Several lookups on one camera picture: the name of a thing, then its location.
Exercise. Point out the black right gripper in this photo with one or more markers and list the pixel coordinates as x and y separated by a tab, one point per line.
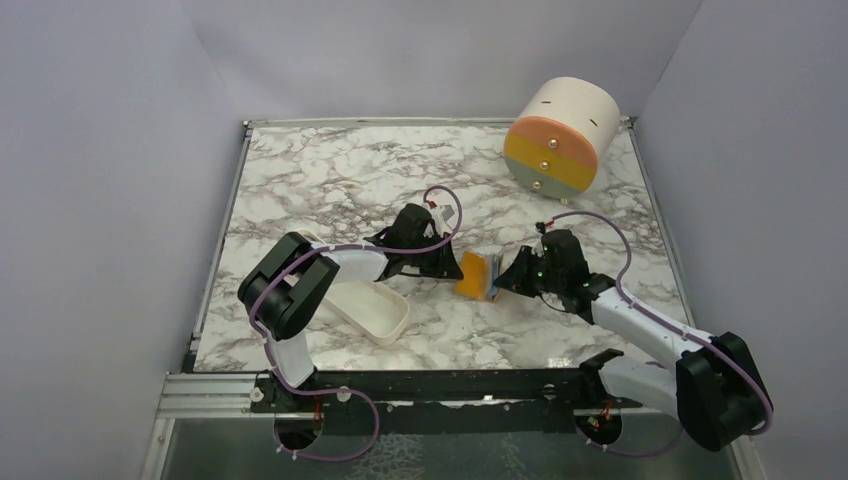
515	278

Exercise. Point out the black metal base rail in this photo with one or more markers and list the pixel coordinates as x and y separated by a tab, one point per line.
429	402

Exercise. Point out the yellow leather card holder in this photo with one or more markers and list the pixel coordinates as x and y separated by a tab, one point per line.
479	274

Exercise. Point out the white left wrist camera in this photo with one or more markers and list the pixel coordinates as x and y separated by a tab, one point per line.
443	213

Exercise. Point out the white oval plastic tray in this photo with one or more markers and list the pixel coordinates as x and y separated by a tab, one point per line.
364	305

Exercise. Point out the cylindrical pastel drawer box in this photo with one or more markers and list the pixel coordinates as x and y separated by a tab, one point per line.
556	144

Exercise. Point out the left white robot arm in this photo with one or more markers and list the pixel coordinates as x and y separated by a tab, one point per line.
291	358

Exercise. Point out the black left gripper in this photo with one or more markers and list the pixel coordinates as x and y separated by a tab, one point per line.
445	266

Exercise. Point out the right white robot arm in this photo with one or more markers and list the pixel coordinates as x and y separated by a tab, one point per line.
709	383

